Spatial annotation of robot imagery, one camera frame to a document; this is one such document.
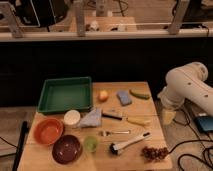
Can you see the silver fork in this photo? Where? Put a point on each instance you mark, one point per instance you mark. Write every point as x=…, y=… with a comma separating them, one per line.
x=107, y=133

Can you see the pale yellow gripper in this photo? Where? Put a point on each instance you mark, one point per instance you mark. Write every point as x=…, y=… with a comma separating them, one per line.
x=167, y=116

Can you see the grey blue cloth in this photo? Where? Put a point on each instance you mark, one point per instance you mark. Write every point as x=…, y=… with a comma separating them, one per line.
x=92, y=119

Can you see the blue sponge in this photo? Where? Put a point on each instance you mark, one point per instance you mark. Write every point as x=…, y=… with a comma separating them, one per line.
x=124, y=98

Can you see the black box top left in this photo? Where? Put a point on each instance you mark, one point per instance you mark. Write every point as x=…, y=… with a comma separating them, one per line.
x=41, y=13

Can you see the yellow handled knife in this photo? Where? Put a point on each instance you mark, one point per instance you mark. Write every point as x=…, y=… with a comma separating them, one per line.
x=134, y=120

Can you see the yellow red apple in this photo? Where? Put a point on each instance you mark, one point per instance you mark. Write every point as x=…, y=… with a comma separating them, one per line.
x=103, y=96

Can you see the brown dried bunch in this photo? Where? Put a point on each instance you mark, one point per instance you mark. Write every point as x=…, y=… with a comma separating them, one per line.
x=152, y=154

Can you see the white black dish brush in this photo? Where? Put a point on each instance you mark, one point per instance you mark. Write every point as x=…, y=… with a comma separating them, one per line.
x=116, y=148

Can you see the blue black box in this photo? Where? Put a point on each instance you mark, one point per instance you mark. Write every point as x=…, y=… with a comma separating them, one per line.
x=204, y=124

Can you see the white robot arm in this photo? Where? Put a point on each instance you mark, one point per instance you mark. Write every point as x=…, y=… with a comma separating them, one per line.
x=186, y=82

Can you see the white horizontal rail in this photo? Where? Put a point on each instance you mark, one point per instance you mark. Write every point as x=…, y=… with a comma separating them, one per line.
x=144, y=34

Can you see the small green cup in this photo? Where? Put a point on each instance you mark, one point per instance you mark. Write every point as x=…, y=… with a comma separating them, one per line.
x=90, y=143

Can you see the dark maroon bowl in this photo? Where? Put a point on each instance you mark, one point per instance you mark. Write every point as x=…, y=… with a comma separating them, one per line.
x=66, y=149

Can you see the orange red bowl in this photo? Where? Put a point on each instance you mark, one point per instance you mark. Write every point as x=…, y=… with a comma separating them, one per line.
x=48, y=131

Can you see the green plastic tray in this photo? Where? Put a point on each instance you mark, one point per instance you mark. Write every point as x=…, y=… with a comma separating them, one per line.
x=63, y=94

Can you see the white round lid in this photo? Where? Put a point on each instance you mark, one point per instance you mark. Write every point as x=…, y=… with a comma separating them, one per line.
x=72, y=117

